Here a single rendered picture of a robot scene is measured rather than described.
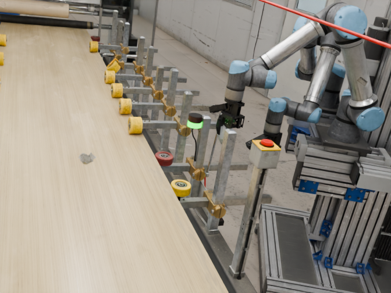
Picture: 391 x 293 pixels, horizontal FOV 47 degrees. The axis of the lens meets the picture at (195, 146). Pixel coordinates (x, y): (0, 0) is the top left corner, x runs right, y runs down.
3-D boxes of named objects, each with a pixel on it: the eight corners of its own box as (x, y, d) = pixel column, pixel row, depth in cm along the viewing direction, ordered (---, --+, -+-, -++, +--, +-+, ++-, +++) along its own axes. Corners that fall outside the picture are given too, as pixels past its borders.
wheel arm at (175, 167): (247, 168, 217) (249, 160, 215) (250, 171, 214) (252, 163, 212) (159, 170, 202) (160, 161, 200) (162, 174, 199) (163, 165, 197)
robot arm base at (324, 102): (336, 102, 265) (341, 86, 261) (341, 110, 251) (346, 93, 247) (310, 97, 266) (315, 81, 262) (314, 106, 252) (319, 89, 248)
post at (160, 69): (153, 142, 275) (163, 64, 256) (155, 144, 272) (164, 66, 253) (148, 142, 274) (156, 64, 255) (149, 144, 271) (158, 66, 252)
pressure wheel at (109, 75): (115, 82, 274) (113, 85, 281) (115, 69, 274) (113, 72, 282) (105, 81, 272) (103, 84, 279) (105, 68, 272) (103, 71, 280)
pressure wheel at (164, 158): (167, 172, 206) (170, 150, 201) (172, 181, 199) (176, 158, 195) (150, 173, 203) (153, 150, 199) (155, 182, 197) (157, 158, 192)
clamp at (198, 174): (195, 166, 211) (196, 156, 209) (204, 181, 199) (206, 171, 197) (183, 167, 209) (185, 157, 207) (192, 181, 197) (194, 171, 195)
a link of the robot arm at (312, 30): (334, -7, 190) (238, 61, 198) (345, -4, 180) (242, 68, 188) (347, 15, 194) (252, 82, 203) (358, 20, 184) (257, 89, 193)
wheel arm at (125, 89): (197, 94, 275) (198, 88, 274) (199, 96, 272) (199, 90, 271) (115, 90, 258) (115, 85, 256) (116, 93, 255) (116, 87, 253)
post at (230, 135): (212, 232, 189) (233, 127, 170) (215, 238, 186) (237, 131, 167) (205, 233, 188) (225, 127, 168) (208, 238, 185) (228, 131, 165)
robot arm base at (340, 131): (355, 133, 220) (361, 114, 216) (362, 146, 206) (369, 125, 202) (324, 128, 220) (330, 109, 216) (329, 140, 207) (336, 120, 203)
